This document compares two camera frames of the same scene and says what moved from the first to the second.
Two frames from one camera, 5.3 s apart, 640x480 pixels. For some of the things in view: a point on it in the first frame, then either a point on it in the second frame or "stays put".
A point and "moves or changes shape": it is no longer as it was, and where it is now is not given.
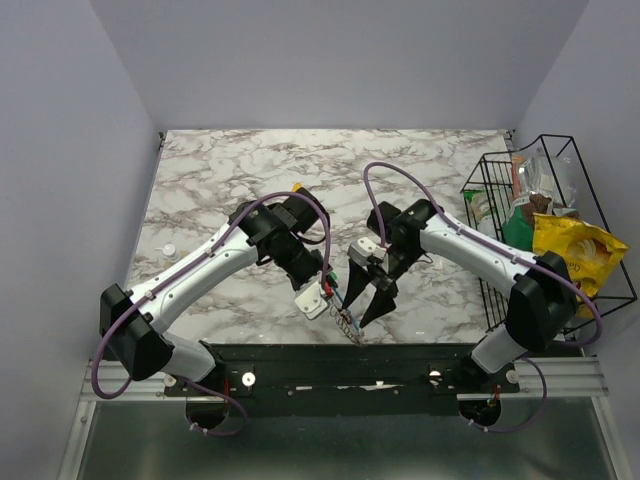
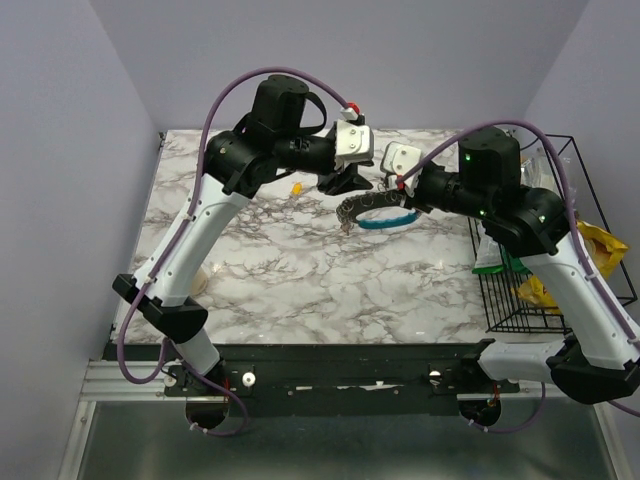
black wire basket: x=538 y=198 stays put
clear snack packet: x=541 y=174 stays put
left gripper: x=320 y=264 → x=349 y=180
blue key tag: x=347 y=310 moves or changes shape
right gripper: x=383 y=301 → x=415 y=201
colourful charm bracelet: x=345 y=322 → x=353 y=206
